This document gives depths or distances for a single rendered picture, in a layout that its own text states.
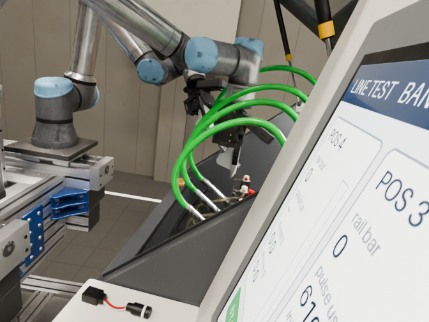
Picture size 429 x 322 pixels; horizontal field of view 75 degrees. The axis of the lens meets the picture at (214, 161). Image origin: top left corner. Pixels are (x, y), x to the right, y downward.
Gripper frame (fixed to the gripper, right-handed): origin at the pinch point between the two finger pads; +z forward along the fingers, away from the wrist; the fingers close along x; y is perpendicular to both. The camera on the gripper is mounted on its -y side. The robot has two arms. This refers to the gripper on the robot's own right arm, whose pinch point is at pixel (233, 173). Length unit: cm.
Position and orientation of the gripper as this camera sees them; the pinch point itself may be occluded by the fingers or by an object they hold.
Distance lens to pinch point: 80.2
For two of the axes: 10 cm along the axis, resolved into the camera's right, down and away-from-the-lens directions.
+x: -1.7, 2.9, -9.4
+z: -1.5, 9.4, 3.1
